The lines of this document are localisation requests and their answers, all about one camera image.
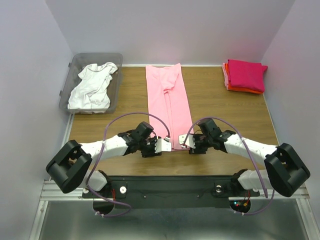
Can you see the white t-shirt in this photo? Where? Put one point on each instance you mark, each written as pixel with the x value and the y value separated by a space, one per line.
pixel 91 92

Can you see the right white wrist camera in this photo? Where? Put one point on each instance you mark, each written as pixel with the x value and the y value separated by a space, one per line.
pixel 187 141

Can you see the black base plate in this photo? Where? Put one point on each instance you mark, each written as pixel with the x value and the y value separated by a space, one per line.
pixel 168 192

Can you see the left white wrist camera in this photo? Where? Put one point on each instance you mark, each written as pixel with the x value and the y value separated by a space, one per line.
pixel 163 145

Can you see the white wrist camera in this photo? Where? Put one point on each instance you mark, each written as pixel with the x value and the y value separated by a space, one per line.
pixel 187 141
pixel 163 145

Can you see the pale pink folded t-shirt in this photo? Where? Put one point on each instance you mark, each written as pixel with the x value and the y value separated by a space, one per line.
pixel 226 75

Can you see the aluminium frame rail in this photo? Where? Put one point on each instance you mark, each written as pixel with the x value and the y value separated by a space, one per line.
pixel 49 193

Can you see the light pink t-shirt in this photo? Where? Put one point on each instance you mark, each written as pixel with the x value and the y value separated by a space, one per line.
pixel 167 99

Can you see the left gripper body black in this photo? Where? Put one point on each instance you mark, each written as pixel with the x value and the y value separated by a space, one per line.
pixel 147 150

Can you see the orange folded t-shirt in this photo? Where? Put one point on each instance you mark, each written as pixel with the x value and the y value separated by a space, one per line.
pixel 245 90

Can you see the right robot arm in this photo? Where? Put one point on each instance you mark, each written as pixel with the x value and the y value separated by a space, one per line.
pixel 276 167

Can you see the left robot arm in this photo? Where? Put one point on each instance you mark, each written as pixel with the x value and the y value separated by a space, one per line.
pixel 75 164

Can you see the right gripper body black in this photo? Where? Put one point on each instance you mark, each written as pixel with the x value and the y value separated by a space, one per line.
pixel 202 143

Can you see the magenta folded t-shirt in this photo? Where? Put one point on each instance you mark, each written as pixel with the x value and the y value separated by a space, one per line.
pixel 243 74

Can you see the clear plastic bin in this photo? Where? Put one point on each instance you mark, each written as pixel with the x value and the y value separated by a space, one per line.
pixel 77 64

